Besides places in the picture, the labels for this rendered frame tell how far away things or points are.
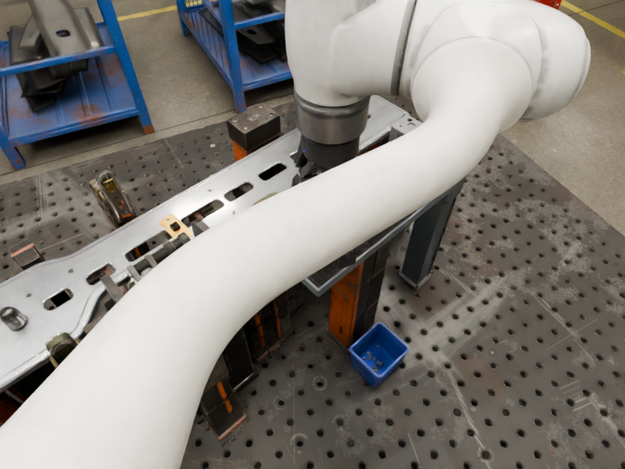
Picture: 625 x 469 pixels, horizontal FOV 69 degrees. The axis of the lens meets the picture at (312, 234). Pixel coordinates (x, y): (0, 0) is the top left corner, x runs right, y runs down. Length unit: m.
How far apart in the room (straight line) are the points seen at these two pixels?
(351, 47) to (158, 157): 1.30
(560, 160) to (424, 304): 1.92
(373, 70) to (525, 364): 0.94
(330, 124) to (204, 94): 2.77
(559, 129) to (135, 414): 3.15
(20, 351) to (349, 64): 0.76
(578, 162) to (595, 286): 1.66
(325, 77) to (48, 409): 0.38
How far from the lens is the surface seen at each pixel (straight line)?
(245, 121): 1.24
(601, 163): 3.13
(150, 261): 0.75
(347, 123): 0.53
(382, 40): 0.46
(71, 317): 0.98
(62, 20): 3.28
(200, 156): 1.66
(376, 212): 0.31
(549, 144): 3.11
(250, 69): 3.15
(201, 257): 0.27
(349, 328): 1.06
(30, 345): 0.98
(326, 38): 0.47
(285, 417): 1.11
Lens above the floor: 1.76
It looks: 51 degrees down
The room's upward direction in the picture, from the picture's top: straight up
